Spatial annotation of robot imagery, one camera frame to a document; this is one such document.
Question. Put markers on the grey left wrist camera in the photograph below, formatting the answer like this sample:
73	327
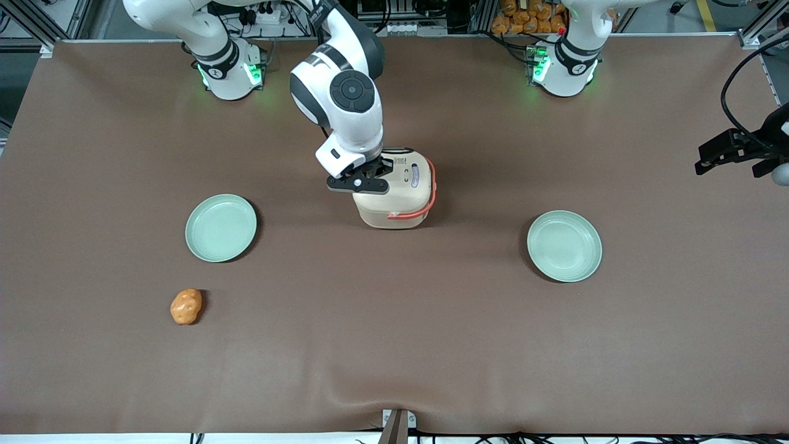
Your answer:
781	174

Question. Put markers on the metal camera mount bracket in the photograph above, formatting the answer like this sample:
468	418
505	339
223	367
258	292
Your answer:
398	425

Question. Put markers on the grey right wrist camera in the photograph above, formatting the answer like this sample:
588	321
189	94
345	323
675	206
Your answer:
336	157

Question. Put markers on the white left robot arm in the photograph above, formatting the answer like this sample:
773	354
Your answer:
573	61

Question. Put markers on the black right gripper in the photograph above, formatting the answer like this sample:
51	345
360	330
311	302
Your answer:
386	165

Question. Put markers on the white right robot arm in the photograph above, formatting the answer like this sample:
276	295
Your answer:
345	92

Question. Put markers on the brown table mat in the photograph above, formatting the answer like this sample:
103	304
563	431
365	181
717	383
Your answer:
394	345

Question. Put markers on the pile of orange breads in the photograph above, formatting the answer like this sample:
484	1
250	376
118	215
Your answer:
530	15

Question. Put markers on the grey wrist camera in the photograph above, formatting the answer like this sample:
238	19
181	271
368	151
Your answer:
781	174
336	157

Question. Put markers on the white power strip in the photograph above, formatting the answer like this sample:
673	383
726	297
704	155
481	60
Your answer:
266	13

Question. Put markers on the pale green round plate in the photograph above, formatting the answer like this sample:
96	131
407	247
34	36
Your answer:
564	246
220	228

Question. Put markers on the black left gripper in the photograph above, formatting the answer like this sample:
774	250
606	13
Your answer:
766	139

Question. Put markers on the aluminium frame post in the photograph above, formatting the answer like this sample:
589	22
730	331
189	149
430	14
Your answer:
37	21
761	28

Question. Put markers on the orange brown potato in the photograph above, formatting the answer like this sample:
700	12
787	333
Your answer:
185	306

